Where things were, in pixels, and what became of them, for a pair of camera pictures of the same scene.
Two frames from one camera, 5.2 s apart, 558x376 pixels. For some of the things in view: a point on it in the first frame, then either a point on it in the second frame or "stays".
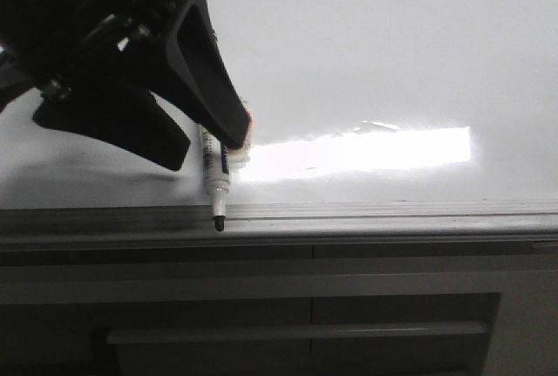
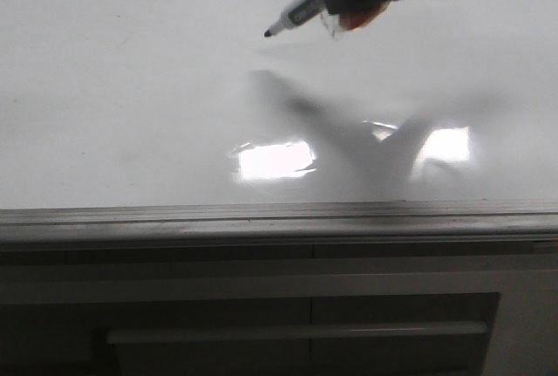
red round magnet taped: x=241 y=156 -> x=336 y=23
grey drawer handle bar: x=153 y=334 stays
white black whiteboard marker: x=215 y=161 -> x=305 y=10
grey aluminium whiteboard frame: x=287 y=223 stays
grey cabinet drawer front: x=56 y=311 stays
